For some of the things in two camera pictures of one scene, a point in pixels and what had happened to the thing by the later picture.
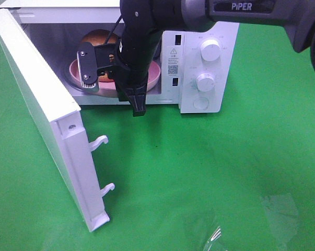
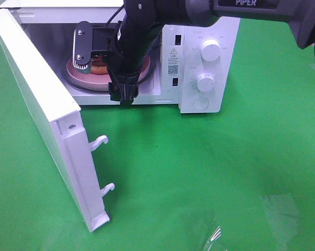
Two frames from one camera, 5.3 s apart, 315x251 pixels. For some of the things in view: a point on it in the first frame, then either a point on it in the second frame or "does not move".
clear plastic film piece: (212, 244) does not move
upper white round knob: (210, 50) does not move
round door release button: (200, 103) does not move
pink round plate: (154, 76) to (101, 82)
